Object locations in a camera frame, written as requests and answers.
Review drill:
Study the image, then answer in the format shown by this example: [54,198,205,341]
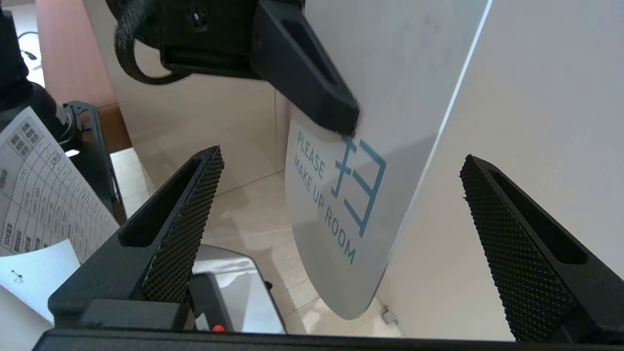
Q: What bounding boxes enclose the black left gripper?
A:
[161,0,360,137]

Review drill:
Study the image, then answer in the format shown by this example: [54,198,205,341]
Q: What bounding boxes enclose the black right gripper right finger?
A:
[460,155,624,342]

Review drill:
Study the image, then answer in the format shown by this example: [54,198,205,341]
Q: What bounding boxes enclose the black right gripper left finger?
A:
[49,145,225,328]

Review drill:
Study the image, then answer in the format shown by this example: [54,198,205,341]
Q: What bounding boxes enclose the white door hanger sign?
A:
[285,0,493,321]

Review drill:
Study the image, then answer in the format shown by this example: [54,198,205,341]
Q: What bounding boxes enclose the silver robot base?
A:
[188,244,288,334]

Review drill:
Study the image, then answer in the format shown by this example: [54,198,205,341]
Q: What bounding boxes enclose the white room door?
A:
[380,0,624,342]

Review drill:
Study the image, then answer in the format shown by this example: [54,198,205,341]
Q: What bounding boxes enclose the blank white paper sheet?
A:
[0,239,81,351]

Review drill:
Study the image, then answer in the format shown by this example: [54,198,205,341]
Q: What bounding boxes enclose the printed table paper sheet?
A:
[0,106,120,259]

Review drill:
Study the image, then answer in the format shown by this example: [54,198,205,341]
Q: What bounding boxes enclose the brown wooden panel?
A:
[37,0,132,152]

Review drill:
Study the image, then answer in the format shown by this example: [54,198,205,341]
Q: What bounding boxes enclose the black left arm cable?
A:
[115,0,191,86]

